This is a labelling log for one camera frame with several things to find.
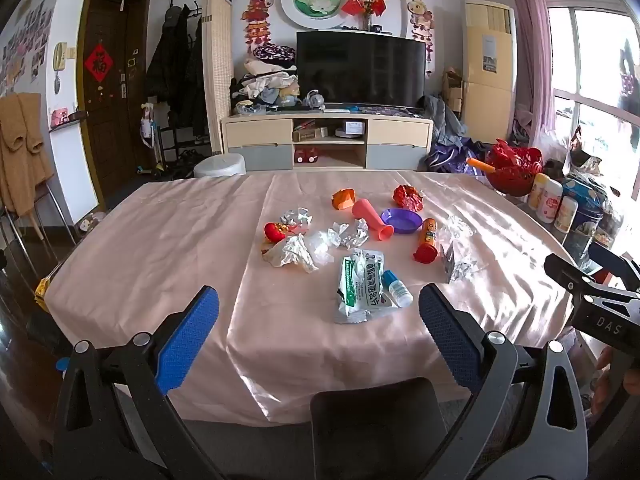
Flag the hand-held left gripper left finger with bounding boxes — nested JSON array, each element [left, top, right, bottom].
[[54, 285, 221, 480]]

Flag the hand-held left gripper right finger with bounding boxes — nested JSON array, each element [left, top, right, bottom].
[[419, 284, 590, 480]]

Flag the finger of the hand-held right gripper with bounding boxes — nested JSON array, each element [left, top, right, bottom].
[[589, 242, 640, 281], [544, 253, 640, 307]]

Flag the small bottle with blue cap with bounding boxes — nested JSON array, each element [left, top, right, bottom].
[[381, 270, 414, 308]]

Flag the clear plastic bag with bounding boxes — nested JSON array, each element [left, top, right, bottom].
[[302, 230, 335, 266], [441, 240, 481, 285]]

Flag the orange snack canister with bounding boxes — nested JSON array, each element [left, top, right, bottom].
[[412, 217, 440, 264]]

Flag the white green medicine packet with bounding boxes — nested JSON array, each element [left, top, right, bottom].
[[334, 247, 396, 325]]

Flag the purple plastic bowl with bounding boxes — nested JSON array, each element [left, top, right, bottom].
[[380, 207, 424, 236]]

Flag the white paper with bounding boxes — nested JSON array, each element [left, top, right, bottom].
[[262, 234, 319, 274]]

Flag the red small toy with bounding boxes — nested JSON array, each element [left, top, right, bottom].
[[263, 222, 291, 245]]

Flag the pink plastic cup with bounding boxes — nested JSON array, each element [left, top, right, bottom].
[[351, 199, 396, 242]]

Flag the red wrapper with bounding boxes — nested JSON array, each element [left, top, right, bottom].
[[392, 184, 426, 212]]

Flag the orange paper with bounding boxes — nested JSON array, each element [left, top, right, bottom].
[[332, 187, 368, 211]]

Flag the person's right hand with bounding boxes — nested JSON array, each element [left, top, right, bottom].
[[592, 345, 640, 412]]

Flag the blue metal tin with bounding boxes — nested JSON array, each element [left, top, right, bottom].
[[562, 180, 608, 266]]

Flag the pink satin tablecloth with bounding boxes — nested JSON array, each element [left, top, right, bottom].
[[44, 169, 573, 423]]

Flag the red plastic basket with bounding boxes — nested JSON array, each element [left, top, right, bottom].
[[485, 139, 544, 197]]

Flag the black chair back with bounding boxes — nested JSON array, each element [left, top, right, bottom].
[[310, 377, 448, 480]]

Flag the purple bag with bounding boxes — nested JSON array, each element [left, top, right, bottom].
[[425, 135, 493, 176]]

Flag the white round stool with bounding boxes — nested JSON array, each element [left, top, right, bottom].
[[194, 154, 247, 178]]

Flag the beige standing air conditioner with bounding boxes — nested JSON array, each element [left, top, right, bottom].
[[462, 0, 517, 143]]

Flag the grey clothes heap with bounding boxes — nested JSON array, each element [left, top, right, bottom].
[[417, 94, 468, 143]]

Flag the window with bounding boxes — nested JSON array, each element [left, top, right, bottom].
[[540, 0, 640, 171]]

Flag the white board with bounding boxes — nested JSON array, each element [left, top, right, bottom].
[[47, 110, 101, 226]]

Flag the cardboard boxes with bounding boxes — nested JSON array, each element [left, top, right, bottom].
[[442, 67, 466, 116]]

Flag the beige grey television cabinet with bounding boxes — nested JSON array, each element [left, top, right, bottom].
[[221, 110, 434, 172]]

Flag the white children's apron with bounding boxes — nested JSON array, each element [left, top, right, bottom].
[[139, 102, 156, 148]]

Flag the dark brown wooden door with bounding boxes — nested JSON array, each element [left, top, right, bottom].
[[80, 0, 151, 211]]

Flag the pink curtain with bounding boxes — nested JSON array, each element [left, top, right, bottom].
[[502, 0, 556, 151]]

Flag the brown bathrobe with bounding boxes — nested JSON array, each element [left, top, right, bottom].
[[0, 92, 55, 213]]

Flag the pile of clothes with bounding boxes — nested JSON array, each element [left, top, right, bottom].
[[230, 44, 301, 113]]

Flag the black hanging coats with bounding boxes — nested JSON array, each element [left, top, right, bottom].
[[146, 4, 208, 136]]

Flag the beige folding screen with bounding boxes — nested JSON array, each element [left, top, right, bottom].
[[201, 0, 236, 156]]

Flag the black television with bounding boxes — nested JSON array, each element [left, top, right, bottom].
[[296, 30, 427, 108]]

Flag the red diamond door decoration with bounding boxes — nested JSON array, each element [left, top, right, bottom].
[[83, 44, 115, 83]]

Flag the red fish hanging decoration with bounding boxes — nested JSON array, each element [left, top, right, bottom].
[[241, 0, 275, 53]]

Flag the red flower decoration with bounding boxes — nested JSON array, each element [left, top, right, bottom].
[[341, 0, 388, 31]]

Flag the orange handle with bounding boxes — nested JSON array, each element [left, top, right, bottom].
[[466, 157, 501, 175]]

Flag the pink hanging wall decoration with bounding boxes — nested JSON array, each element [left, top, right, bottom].
[[407, 0, 435, 41]]

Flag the wall photo collage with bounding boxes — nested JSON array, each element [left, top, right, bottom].
[[0, 0, 55, 96]]

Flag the round white wall picture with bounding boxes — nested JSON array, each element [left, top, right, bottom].
[[280, 0, 347, 31]]

